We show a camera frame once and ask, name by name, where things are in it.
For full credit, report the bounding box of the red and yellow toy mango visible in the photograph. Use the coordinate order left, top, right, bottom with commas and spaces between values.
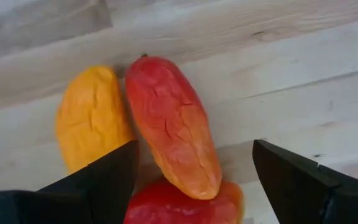
123, 177, 245, 224

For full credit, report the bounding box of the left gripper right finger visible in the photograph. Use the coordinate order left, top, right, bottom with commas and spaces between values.
252, 139, 358, 224

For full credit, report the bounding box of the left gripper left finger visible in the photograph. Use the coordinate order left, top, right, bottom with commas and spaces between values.
0, 139, 140, 224

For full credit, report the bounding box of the red-orange toy mango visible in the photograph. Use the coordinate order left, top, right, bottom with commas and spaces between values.
124, 55, 223, 201

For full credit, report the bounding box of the yellow-orange toy mango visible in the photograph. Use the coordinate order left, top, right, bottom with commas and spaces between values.
55, 65, 135, 175

